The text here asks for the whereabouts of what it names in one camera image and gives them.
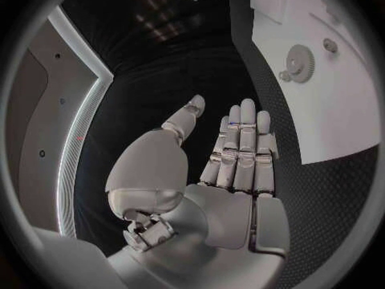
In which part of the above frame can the grey peg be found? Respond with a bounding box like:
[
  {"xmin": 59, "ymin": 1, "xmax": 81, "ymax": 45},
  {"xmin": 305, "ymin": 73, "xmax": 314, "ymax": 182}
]
[{"xmin": 322, "ymin": 37, "xmax": 339, "ymax": 53}]

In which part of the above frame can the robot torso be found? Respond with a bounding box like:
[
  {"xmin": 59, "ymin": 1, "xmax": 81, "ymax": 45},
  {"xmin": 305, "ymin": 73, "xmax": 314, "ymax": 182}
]
[{"xmin": 4, "ymin": 4, "xmax": 115, "ymax": 240}]

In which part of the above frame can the grey gear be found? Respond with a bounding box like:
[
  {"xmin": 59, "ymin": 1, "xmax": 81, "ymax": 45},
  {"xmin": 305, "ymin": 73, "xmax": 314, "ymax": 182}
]
[{"xmin": 284, "ymin": 44, "xmax": 316, "ymax": 84}]

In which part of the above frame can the white task board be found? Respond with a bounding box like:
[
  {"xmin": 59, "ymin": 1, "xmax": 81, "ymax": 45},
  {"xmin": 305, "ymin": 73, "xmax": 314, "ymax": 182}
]
[{"xmin": 248, "ymin": 0, "xmax": 382, "ymax": 166}]

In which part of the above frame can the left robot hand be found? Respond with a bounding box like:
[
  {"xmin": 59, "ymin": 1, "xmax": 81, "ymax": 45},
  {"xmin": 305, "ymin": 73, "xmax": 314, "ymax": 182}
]
[{"xmin": 104, "ymin": 94, "xmax": 291, "ymax": 289}]

